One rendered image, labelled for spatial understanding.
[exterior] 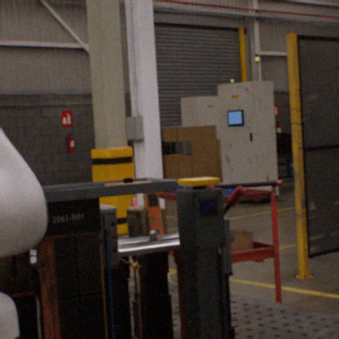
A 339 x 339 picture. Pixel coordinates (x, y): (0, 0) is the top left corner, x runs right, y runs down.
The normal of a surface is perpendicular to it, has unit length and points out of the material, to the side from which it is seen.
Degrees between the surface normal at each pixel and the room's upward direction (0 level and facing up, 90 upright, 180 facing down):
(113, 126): 90
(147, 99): 90
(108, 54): 90
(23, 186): 69
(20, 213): 86
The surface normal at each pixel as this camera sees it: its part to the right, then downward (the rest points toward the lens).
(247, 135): -0.75, 0.08
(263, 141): 0.66, 0.00
